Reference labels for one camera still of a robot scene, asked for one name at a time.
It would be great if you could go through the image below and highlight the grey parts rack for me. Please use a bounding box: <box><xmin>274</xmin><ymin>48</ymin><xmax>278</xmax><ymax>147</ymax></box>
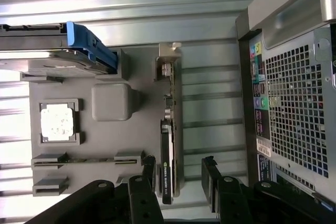
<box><xmin>20</xmin><ymin>47</ymin><xmax>184</xmax><ymax>204</ymax></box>

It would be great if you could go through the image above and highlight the grey PC case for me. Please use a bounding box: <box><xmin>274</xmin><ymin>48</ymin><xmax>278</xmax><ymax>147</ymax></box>
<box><xmin>235</xmin><ymin>0</ymin><xmax>336</xmax><ymax>209</ymax></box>

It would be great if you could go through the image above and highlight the green RAM stick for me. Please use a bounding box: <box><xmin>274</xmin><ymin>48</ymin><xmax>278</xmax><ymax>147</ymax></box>
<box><xmin>33</xmin><ymin>156</ymin><xmax>138</xmax><ymax>166</ymax></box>

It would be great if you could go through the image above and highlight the silver CPU chip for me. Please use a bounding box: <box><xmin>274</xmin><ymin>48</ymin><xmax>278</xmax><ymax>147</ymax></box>
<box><xmin>40</xmin><ymin>102</ymin><xmax>76</xmax><ymax>141</ymax></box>

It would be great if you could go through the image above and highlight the hard disk with blue carrier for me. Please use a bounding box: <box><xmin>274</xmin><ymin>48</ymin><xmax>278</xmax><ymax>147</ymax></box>
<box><xmin>0</xmin><ymin>21</ymin><xmax>119</xmax><ymax>78</ymax></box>

